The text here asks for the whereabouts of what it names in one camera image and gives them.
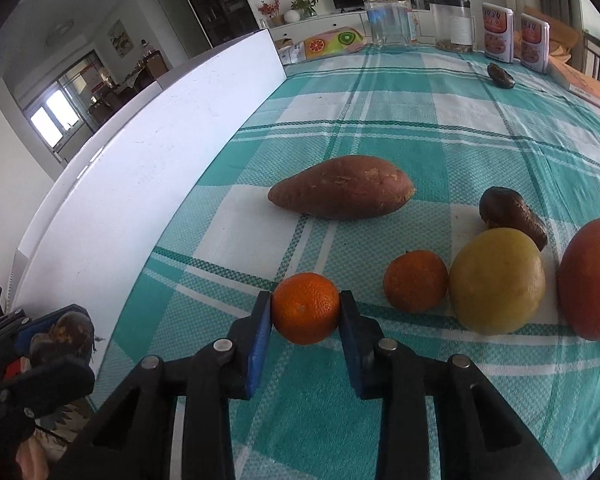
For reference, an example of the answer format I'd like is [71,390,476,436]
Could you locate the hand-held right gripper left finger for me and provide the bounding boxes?
[47,291,272,480]

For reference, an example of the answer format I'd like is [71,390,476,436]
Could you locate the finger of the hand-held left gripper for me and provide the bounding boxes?
[0,354,97,418]

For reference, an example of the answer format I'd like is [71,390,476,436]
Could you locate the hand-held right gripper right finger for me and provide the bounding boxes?
[338,291,563,480]

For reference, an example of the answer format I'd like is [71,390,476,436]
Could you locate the round orange mandarin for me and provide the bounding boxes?
[271,272,341,346]

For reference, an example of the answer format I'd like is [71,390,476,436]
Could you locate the brown rough fruit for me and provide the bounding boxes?
[28,311,95,367]

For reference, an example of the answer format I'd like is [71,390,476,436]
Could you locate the orange mandarin with stem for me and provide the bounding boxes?
[383,250,449,313]

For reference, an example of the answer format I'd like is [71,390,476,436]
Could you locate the large yellow round fruit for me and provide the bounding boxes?
[448,227,547,336]

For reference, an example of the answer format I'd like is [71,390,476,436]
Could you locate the large reddish sweet potato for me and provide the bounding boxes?
[268,155,416,221]

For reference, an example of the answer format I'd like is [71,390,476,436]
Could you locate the small dark sweet potato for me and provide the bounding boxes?
[479,186,549,252]

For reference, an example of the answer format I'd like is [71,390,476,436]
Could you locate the white foam board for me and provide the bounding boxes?
[10,28,288,376]

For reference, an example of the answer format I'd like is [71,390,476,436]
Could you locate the teal checked tablecloth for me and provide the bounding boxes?
[87,42,600,480]

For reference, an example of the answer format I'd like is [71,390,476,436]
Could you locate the cardboard box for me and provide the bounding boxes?
[274,38,308,66]

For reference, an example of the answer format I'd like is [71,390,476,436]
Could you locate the dark avocado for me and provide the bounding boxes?
[486,63,516,90]

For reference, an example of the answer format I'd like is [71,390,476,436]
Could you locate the white television cabinet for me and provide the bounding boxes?
[267,8,436,43]

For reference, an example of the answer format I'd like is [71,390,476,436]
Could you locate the clear jar with gold lid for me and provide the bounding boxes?
[362,0,419,49]

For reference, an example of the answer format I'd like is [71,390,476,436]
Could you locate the round ceiling lamp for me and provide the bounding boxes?
[45,19,76,46]

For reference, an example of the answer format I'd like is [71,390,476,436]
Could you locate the red flower plant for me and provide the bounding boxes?
[258,0,284,28]

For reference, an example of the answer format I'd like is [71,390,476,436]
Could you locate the glass vase with green plant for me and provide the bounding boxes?
[428,0,477,53]

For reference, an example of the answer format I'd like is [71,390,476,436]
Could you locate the red and white food box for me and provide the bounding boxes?
[519,12,551,74]
[481,2,517,64]

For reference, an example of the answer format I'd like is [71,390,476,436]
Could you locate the dark glass cabinet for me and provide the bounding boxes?
[169,0,260,48]

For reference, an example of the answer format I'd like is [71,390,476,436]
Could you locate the orange book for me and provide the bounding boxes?
[549,55,600,112]

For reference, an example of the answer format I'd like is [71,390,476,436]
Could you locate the framed wall picture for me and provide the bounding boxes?
[107,20,134,58]

